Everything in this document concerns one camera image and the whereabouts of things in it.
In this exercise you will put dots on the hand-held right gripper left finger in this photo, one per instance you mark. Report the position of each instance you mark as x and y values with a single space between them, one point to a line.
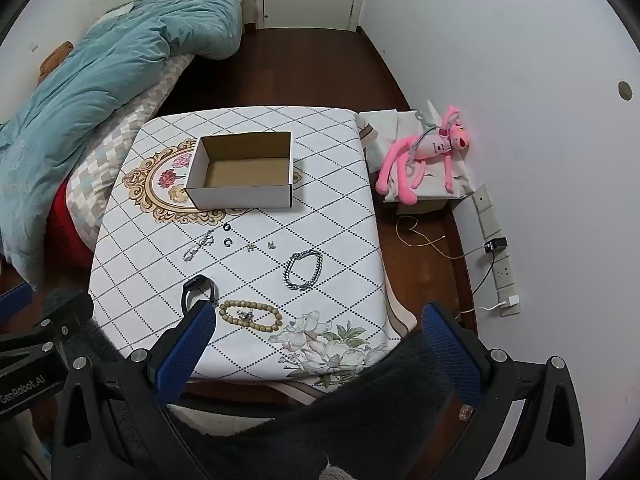
185 355

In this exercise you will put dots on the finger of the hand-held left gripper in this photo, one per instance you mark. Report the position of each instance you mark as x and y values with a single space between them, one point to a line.
14 299

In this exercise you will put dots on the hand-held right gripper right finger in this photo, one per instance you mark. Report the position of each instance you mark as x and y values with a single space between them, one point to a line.
450 352

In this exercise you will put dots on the black smart band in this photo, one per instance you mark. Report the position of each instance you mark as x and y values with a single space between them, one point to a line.
202 280

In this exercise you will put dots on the cardboard box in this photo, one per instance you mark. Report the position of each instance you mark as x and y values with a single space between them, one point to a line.
240 197

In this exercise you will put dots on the red cloth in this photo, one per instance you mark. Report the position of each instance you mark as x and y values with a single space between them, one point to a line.
65 230

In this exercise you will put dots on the black charger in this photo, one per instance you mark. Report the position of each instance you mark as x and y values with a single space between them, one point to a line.
496 245

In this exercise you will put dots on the checkered bed sheet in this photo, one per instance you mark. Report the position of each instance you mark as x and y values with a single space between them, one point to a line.
115 135

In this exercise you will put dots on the table with patterned cloth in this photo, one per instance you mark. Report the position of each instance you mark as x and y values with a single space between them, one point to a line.
325 200

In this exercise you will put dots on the pink plush toy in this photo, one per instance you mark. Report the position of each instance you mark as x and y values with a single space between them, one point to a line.
435 146

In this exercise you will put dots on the light blue duvet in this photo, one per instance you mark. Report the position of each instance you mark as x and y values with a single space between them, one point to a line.
100 85

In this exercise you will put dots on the grey plastic hook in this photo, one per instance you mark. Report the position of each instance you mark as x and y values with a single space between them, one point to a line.
422 115

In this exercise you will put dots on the brown plush toy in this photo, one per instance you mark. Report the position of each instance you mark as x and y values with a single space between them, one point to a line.
52 60

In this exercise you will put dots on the round wall hole cap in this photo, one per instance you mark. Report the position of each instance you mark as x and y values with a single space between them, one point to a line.
625 90

